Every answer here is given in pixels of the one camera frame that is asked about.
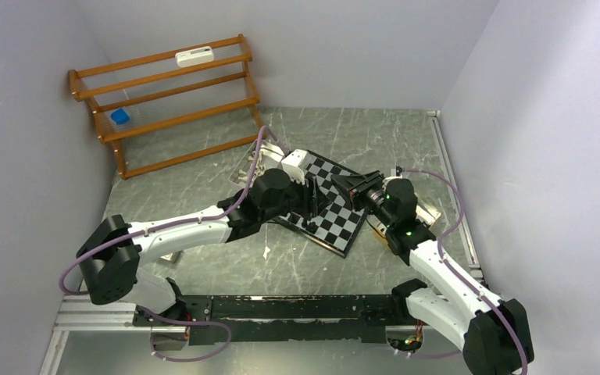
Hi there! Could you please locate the pink tin of white pieces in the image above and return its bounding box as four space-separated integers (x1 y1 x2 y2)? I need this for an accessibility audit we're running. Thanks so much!
228 140 286 188

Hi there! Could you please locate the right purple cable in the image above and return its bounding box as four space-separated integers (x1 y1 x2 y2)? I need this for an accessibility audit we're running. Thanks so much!
395 168 530 375

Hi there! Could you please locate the blue cap container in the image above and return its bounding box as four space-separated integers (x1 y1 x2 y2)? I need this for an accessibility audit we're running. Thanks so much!
109 108 130 126

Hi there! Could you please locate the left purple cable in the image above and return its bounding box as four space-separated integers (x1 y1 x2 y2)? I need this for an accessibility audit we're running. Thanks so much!
59 125 291 363

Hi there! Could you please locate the gold tin of black pieces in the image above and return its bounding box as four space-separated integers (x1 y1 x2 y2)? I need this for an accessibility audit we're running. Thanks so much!
371 202 443 245

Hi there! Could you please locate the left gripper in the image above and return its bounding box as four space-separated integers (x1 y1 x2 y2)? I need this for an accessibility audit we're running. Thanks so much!
261 169 332 223

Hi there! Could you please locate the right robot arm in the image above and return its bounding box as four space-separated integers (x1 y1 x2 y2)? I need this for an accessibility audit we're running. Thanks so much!
331 171 534 374

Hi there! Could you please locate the purple cable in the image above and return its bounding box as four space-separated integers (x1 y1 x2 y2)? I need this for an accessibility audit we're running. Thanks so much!
59 125 291 363
395 168 530 375

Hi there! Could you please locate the chessboard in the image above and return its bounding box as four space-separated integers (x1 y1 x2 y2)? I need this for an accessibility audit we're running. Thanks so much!
275 151 366 258

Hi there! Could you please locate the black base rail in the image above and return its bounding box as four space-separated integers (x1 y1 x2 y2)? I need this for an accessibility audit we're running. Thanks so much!
132 295 424 351

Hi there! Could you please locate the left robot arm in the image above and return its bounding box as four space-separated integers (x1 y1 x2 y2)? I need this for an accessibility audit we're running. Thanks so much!
77 169 332 325

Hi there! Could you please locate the white box on rack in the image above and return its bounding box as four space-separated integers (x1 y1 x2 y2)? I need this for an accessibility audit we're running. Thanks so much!
175 45 215 68

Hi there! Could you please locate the small card box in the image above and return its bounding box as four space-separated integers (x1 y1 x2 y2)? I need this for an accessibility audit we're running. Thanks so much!
160 251 183 263

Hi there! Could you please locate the wooden shelf rack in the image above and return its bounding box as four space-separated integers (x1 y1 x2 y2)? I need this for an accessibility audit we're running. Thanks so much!
68 34 263 180

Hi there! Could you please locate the black chess king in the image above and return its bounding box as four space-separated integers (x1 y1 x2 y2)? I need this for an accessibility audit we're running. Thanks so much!
306 221 318 234

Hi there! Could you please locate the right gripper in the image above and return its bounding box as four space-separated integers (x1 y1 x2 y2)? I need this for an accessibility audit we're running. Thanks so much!
330 170 395 229

